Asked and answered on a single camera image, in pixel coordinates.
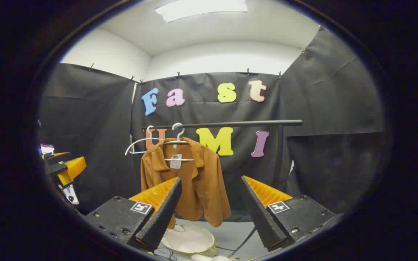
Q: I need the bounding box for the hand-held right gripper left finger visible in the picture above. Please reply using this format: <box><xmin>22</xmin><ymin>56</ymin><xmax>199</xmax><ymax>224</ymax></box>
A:
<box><xmin>84</xmin><ymin>177</ymin><xmax>183</xmax><ymax>252</ymax></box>

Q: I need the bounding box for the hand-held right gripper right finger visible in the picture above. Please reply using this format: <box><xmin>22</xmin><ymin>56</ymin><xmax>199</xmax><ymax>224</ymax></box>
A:
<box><xmin>241</xmin><ymin>175</ymin><xmax>342</xmax><ymax>252</ymax></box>

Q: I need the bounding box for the white round laundry hamper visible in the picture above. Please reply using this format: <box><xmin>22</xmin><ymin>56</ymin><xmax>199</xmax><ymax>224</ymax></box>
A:
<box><xmin>160</xmin><ymin>224</ymin><xmax>217</xmax><ymax>256</ymax></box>

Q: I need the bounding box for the brown shirt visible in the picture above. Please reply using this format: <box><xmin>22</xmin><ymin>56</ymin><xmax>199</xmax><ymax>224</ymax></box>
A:
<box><xmin>140</xmin><ymin>137</ymin><xmax>232</xmax><ymax>229</ymax></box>

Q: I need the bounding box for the white clothes hanger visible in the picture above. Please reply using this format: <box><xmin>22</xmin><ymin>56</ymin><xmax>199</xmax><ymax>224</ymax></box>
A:
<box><xmin>125</xmin><ymin>125</ymin><xmax>164</xmax><ymax>156</ymax></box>
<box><xmin>164</xmin><ymin>123</ymin><xmax>195</xmax><ymax>162</ymax></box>

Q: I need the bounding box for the black clothes rack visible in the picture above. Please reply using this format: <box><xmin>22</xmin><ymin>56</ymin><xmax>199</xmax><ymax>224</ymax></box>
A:
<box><xmin>142</xmin><ymin>120</ymin><xmax>303</xmax><ymax>192</ymax></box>

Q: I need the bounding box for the white device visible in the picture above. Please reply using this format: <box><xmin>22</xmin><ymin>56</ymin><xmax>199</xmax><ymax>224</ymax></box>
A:
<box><xmin>60</xmin><ymin>184</ymin><xmax>80</xmax><ymax>206</ymax></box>

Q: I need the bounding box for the black backdrop cloth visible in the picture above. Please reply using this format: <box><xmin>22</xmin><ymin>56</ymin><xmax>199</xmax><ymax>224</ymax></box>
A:
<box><xmin>38</xmin><ymin>27</ymin><xmax>385</xmax><ymax>221</ymax></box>

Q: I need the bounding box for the ceiling light panel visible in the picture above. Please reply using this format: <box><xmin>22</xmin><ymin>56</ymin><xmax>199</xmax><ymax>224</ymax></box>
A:
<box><xmin>155</xmin><ymin>0</ymin><xmax>249</xmax><ymax>23</ymax></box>

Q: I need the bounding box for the black floor cable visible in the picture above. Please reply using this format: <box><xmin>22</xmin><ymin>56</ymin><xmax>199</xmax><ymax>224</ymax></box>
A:
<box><xmin>226</xmin><ymin>227</ymin><xmax>257</xmax><ymax>258</ymax></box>

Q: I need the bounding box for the tangle of thin black cables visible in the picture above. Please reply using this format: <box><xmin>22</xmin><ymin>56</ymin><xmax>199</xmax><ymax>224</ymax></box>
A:
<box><xmin>154</xmin><ymin>242</ymin><xmax>177</xmax><ymax>261</ymax></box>

